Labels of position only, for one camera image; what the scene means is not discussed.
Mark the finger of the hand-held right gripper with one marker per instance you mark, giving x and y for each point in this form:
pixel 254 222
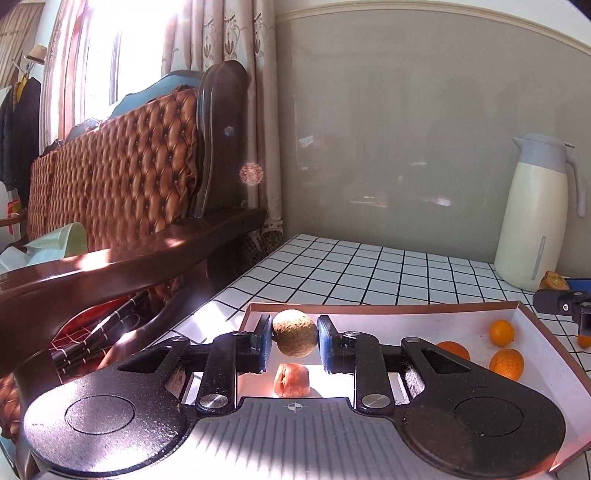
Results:
pixel 579 283
pixel 554 301

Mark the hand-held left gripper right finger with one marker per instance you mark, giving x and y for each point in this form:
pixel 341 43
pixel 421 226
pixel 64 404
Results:
pixel 325 344

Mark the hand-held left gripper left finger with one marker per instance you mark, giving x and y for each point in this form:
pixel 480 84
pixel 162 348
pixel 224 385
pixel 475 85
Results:
pixel 264 344

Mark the carrot piece with green top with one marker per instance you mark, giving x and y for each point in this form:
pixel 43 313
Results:
pixel 553 280

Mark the round brown fruit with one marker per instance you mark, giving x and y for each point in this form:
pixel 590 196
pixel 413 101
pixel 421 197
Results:
pixel 295 332

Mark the shallow brown cardboard box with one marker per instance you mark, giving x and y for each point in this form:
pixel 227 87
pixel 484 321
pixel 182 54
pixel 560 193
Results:
pixel 392 325

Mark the large bumpy mandarin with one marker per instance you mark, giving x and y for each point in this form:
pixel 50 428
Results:
pixel 507 363

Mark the oval smooth orange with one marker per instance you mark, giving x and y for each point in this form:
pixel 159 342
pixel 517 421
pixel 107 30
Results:
pixel 455 349

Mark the small round orange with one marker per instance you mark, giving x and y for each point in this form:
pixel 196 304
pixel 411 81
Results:
pixel 502 332
pixel 585 340

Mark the cream thermos jug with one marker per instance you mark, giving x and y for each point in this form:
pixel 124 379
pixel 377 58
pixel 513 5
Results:
pixel 531 221

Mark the black checked folded cloth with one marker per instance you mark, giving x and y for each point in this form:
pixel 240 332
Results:
pixel 115 318

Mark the wooden leather sofa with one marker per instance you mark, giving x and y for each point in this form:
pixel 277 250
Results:
pixel 138 258

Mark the light green cloth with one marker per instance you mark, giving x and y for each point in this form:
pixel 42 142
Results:
pixel 60 242

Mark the beige patterned curtain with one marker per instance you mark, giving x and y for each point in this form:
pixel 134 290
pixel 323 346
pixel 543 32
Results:
pixel 221 37

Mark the dark hanging coat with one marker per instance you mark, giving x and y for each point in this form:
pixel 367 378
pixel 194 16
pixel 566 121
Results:
pixel 21 129

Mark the straw hat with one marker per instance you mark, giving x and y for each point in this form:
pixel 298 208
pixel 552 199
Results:
pixel 36 53

